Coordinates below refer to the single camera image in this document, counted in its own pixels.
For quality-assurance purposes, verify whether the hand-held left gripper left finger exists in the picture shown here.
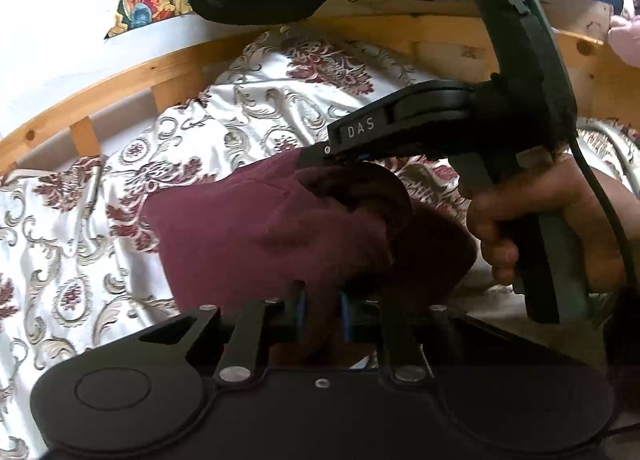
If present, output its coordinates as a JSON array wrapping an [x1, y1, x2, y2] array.
[[137, 280, 308, 386]]

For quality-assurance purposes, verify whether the person's right hand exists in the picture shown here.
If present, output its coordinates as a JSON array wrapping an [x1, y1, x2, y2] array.
[[464, 152, 628, 293]]

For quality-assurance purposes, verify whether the wooden bed frame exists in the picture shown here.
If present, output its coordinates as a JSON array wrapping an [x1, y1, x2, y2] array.
[[0, 0, 640, 175]]

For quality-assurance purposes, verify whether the floral patterned bedsheet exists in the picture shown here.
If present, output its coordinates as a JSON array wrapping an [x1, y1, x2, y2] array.
[[0, 24, 640, 460]]

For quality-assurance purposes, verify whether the pink cloth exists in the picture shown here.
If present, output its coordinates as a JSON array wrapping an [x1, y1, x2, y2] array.
[[606, 14, 640, 68]]

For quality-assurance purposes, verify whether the black cable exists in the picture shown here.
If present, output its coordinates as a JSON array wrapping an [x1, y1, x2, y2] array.
[[567, 132, 635, 301]]

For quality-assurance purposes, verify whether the maroon garment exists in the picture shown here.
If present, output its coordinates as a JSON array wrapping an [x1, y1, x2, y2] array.
[[140, 154, 480, 372]]

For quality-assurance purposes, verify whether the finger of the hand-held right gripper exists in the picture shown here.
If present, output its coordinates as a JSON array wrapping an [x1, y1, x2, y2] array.
[[294, 141, 368, 175]]

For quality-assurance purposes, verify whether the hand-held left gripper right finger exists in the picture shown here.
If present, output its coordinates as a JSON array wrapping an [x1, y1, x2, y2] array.
[[339, 290, 451, 384]]

